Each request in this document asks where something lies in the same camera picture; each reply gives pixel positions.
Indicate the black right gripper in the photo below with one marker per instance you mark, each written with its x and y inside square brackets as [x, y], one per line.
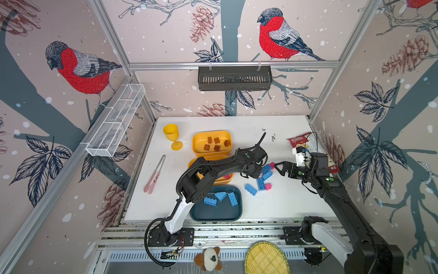
[286, 168]

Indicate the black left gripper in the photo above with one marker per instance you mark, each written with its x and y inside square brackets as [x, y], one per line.
[258, 174]

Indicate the blue lego brick large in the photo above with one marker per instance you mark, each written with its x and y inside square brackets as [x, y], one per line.
[261, 184]

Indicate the blue lego brick front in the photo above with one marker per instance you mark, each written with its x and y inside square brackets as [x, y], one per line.
[250, 189]

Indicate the blue sloped lego brick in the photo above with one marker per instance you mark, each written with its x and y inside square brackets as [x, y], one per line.
[220, 196]

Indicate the long blue lego brick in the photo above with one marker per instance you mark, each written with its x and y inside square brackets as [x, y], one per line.
[210, 201]

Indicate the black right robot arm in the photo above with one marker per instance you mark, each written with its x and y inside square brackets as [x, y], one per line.
[390, 257]

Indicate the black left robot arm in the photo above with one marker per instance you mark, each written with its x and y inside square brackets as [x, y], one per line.
[195, 184]

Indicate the snack chips bag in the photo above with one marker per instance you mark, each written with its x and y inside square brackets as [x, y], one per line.
[311, 141]

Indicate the near yellow plastic bin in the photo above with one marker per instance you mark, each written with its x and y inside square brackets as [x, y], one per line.
[220, 181]

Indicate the yellow plastic bin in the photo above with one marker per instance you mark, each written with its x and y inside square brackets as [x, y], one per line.
[211, 143]
[220, 181]

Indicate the far yellow plastic bin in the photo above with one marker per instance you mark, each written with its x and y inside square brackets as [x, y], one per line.
[211, 143]

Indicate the dark teal plastic bin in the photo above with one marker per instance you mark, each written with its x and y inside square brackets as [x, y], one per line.
[223, 211]

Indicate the yellow plastic goblet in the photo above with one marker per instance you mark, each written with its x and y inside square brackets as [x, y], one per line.
[171, 132]

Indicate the woven bamboo tray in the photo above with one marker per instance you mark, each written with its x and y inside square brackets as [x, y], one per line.
[266, 258]

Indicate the pink plastic tongs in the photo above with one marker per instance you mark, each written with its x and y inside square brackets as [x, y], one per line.
[149, 188]

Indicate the plush dog toy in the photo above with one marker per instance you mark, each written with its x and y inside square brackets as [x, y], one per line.
[209, 259]

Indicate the amber glass jar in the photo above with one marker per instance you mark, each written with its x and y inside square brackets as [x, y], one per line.
[365, 248]

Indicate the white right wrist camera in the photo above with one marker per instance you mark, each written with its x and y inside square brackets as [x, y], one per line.
[302, 156]

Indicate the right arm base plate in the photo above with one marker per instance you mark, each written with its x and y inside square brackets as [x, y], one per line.
[295, 236]

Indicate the black wall basket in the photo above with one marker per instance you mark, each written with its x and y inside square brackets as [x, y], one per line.
[234, 78]

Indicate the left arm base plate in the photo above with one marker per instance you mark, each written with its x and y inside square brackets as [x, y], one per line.
[160, 237]

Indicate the white wire mesh basket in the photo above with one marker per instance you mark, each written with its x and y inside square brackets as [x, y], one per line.
[110, 133]

